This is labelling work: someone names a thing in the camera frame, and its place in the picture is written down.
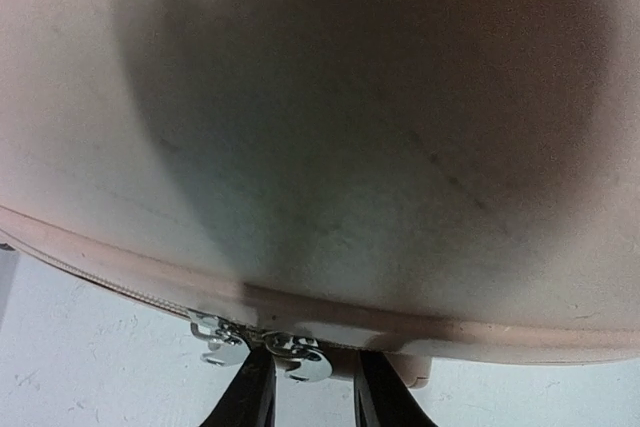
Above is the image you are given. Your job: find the pink hard-shell suitcase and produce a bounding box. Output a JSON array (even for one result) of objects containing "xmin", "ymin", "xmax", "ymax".
[{"xmin": 1, "ymin": 0, "xmax": 639, "ymax": 365}]

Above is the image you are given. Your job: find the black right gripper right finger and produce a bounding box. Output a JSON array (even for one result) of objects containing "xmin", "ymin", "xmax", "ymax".
[{"xmin": 354, "ymin": 351, "xmax": 435, "ymax": 427}]

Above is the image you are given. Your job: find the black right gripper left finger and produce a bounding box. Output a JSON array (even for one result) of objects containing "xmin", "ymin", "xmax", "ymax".
[{"xmin": 200, "ymin": 347, "xmax": 275, "ymax": 427}]

